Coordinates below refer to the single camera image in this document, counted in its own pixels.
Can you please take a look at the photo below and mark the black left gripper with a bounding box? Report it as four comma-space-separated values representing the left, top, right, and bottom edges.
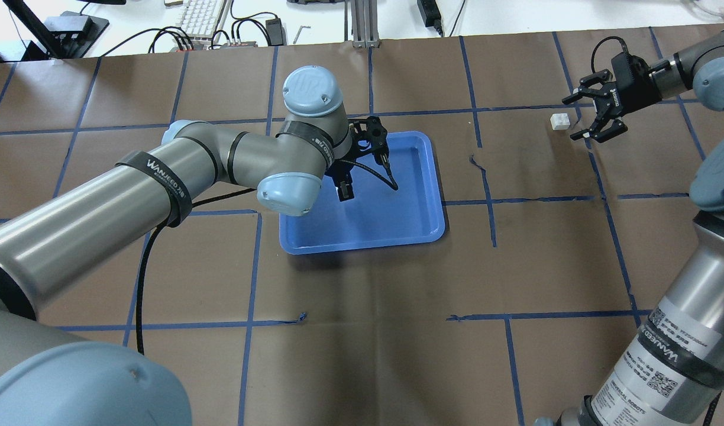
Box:
326, 117, 391, 202

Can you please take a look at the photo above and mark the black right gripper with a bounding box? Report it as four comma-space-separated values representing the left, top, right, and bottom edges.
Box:
562, 52, 660, 143

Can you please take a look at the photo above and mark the white block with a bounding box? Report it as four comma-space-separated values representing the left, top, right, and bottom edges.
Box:
550, 113, 572, 131

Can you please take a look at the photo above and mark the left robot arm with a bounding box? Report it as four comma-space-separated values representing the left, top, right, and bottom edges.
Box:
0, 66, 391, 425

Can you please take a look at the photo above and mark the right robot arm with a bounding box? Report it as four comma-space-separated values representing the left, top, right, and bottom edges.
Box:
535, 29, 724, 425

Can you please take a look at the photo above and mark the blue plastic tray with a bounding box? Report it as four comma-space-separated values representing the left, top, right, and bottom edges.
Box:
279, 131, 445, 254

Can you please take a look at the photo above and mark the black power adapter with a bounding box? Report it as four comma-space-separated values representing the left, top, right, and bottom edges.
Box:
264, 17, 285, 46

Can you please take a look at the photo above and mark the white keyboard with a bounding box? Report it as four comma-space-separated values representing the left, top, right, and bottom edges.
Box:
174, 1, 230, 40

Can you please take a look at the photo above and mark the black monitor stand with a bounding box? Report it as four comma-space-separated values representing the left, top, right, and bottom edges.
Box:
4, 1, 109, 59

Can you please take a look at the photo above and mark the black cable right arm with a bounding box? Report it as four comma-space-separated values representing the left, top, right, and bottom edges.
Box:
591, 36, 629, 75

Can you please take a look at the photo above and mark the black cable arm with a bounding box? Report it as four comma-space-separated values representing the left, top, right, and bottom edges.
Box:
135, 154, 399, 356
591, 36, 629, 75

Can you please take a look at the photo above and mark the aluminium frame post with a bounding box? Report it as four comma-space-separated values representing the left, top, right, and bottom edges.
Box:
350, 0, 380, 49

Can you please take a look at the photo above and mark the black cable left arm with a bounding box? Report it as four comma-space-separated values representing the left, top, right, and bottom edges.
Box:
135, 154, 399, 356

